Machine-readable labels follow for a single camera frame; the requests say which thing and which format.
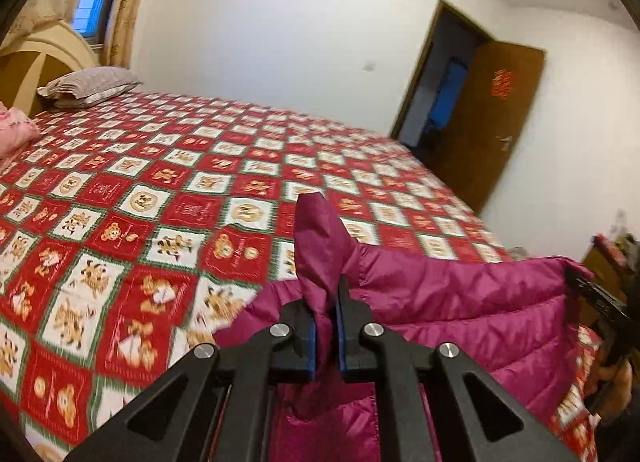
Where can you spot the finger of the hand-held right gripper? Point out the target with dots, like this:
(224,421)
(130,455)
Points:
(595,294)

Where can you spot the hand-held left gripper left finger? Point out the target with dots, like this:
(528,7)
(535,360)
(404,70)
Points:
(311,342)

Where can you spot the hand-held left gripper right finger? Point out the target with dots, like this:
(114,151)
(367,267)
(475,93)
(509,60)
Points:
(340,347)

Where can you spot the magenta down jacket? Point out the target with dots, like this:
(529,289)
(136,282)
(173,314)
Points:
(450,302)

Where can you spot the person's right hand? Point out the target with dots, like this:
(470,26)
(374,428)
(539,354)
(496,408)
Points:
(617,387)

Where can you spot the wooden cabinet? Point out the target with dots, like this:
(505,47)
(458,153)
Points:
(602,267)

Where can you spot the brown wooden door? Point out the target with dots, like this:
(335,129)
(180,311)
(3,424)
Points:
(480,141)

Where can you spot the red checkered cartoon bed sheet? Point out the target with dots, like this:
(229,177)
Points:
(150,202)

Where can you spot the red paper door decoration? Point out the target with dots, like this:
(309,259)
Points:
(502,84)

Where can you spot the striped pillow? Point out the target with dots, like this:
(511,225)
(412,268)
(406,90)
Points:
(90,84)

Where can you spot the pink floral folded quilt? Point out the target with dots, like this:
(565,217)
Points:
(15,131)

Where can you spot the narrow beige floral curtain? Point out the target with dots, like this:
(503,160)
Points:
(127,6)

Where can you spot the cream wooden headboard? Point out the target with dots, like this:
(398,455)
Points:
(30,61)

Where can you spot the dark wooden door frame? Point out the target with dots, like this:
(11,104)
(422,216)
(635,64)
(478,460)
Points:
(425,41)

